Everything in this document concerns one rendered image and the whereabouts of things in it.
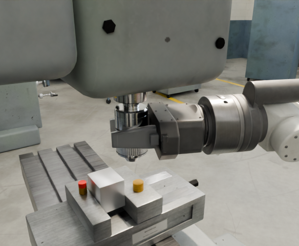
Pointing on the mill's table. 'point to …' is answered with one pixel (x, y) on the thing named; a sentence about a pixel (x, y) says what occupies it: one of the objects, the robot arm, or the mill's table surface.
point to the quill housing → (147, 45)
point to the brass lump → (138, 185)
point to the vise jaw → (139, 197)
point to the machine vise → (117, 216)
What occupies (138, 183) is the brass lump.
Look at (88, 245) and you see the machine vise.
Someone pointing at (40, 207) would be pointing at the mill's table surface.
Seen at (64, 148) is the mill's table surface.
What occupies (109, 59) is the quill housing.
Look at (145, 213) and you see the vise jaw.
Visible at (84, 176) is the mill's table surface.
